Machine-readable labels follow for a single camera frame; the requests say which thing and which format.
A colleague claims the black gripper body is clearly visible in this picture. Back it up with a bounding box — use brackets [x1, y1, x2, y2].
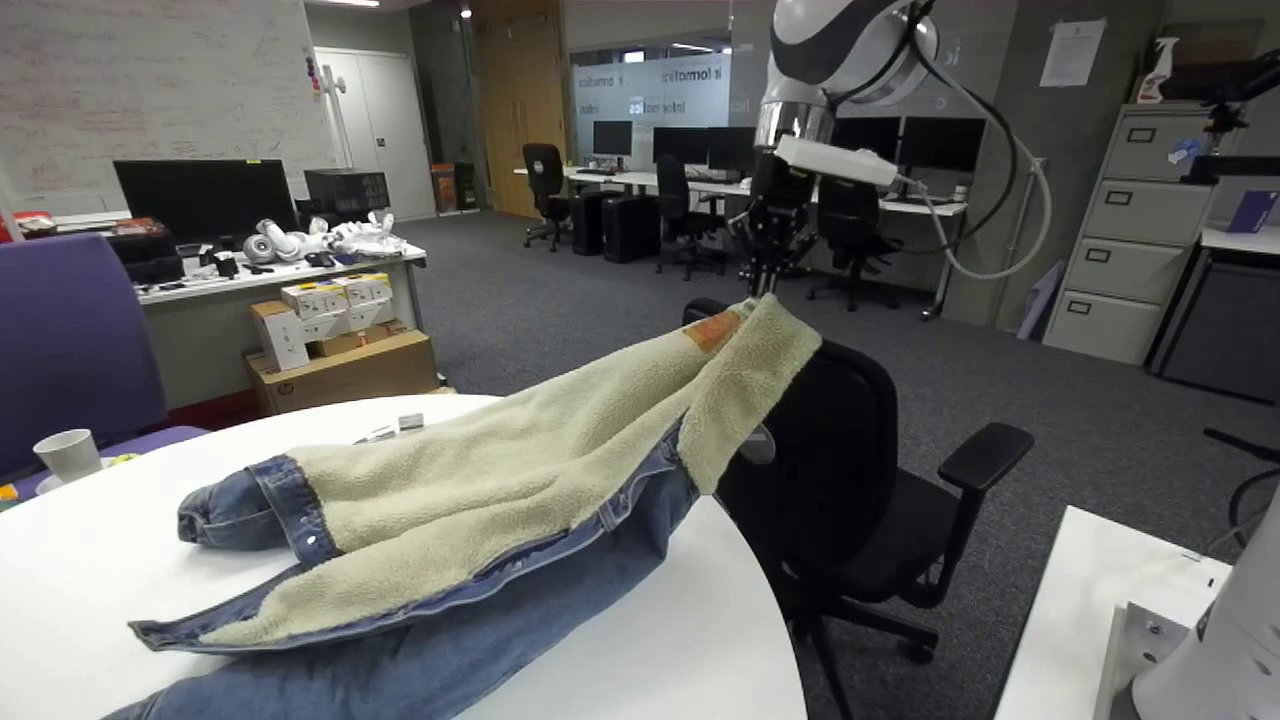
[750, 154, 812, 276]

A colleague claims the black office chair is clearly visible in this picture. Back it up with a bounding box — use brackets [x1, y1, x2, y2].
[715, 342, 1032, 720]

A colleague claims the denim coat with sherpa lining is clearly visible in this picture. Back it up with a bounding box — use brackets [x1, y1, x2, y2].
[109, 295, 820, 720]

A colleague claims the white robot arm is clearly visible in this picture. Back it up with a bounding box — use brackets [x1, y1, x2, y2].
[744, 0, 936, 289]

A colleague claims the white robot base platform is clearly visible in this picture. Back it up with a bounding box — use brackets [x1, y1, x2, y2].
[992, 503, 1280, 720]

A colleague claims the purple office chair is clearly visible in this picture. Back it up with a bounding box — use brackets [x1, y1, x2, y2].
[0, 236, 198, 479]

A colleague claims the grey filing cabinet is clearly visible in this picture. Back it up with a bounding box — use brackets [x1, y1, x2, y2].
[1045, 105, 1210, 364]

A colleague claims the large cardboard box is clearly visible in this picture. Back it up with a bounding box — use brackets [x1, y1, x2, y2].
[247, 327, 437, 413]

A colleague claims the black monitor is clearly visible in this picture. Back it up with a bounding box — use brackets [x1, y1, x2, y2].
[111, 160, 297, 243]

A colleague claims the white paper cup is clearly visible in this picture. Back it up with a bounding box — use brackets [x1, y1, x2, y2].
[32, 430, 102, 479]

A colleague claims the white round table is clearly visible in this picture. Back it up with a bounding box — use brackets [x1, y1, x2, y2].
[0, 392, 806, 720]

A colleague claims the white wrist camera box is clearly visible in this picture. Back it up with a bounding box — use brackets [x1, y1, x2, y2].
[776, 136, 896, 188]

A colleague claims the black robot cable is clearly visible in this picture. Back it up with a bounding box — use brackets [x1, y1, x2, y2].
[826, 0, 1025, 256]

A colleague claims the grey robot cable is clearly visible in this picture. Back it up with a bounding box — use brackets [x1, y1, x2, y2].
[892, 36, 1055, 289]

